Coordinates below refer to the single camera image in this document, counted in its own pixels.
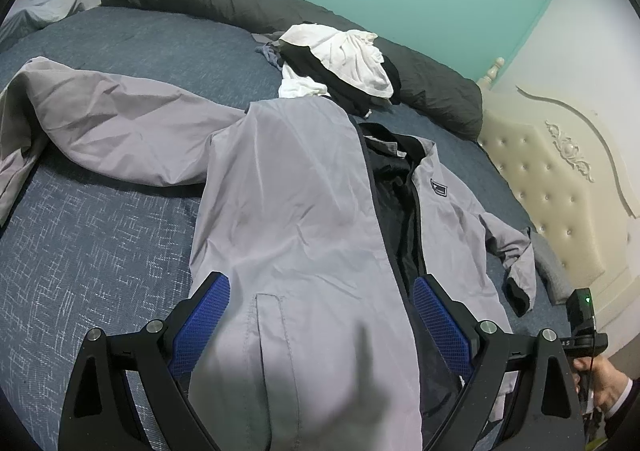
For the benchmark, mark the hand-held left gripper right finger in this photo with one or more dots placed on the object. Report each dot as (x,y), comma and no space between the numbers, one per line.
(442,326)

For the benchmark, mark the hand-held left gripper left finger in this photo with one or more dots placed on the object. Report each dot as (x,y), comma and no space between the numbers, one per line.
(200,326)

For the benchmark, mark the grey jacket with black cuffs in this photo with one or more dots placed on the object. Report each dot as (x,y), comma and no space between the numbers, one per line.
(290,211)

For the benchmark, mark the person's right forearm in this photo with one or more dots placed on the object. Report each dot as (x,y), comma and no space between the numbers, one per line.
(625,401)

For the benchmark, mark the person's right hand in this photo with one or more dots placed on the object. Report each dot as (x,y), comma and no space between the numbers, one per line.
(607,381)

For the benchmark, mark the grey folded cloth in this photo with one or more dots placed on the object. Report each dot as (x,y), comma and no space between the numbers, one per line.
(550,266)

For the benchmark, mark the cream tufted headboard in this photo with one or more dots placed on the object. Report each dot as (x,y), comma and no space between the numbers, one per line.
(565,201)

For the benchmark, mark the black garment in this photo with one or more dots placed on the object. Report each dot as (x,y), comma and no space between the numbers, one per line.
(345,91)

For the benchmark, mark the cream bedpost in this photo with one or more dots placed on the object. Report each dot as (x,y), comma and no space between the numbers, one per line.
(492,73)

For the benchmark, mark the white knit top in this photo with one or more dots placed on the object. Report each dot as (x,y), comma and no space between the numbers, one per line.
(300,88)

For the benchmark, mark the blue-grey garment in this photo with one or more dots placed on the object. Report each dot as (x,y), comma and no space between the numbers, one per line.
(270,56)

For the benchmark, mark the light grey bed sheet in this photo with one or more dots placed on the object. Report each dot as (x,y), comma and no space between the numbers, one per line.
(45,1)

